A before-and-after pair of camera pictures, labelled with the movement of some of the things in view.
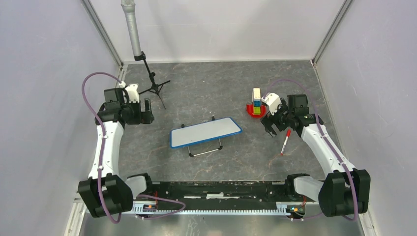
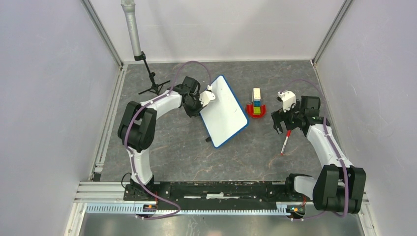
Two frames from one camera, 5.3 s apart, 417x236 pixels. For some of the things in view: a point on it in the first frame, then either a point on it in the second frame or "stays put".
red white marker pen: (288, 132) stays put
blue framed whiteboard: (203, 132) → (223, 118)
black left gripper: (146, 117) → (194, 113)
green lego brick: (256, 110) stays put
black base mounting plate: (218, 191) stays put
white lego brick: (256, 94) stays put
